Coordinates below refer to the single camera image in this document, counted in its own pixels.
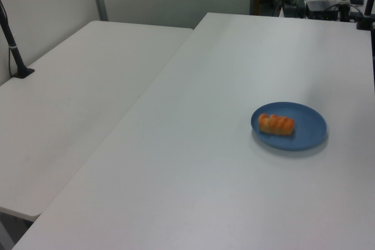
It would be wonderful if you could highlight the blue round plate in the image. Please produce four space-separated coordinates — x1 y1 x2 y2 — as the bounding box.
250 101 328 152

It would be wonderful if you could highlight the black camera pole with base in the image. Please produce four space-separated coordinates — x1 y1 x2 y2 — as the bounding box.
0 0 36 79

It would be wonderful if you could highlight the white side table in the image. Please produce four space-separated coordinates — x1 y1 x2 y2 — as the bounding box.
0 20 194 222

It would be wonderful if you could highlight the black stop button device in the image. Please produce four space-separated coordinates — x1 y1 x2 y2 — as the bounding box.
338 0 352 23

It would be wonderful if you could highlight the black clamp stand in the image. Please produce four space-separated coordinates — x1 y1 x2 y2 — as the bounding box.
355 0 375 32

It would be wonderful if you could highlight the black electronics box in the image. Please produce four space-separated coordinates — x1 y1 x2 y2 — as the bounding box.
305 0 339 21

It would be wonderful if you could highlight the orange bread roll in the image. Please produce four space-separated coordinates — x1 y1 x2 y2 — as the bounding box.
258 113 295 136

